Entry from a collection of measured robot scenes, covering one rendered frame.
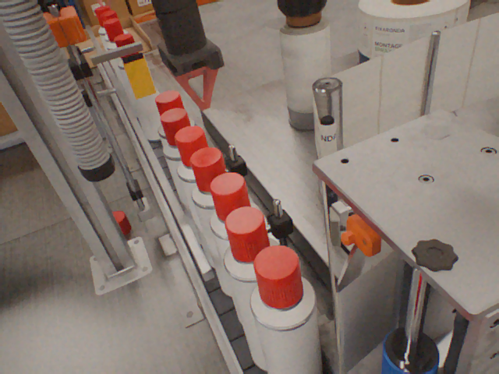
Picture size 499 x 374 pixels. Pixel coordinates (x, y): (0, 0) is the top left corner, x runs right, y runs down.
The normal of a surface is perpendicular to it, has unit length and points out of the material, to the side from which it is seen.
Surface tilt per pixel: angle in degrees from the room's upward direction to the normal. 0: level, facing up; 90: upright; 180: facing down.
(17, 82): 90
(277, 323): 45
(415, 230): 0
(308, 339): 90
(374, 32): 90
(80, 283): 0
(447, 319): 90
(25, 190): 0
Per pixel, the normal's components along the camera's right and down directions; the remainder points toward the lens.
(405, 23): -0.38, 0.64
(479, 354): 0.40, 0.54
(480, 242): -0.15, -0.76
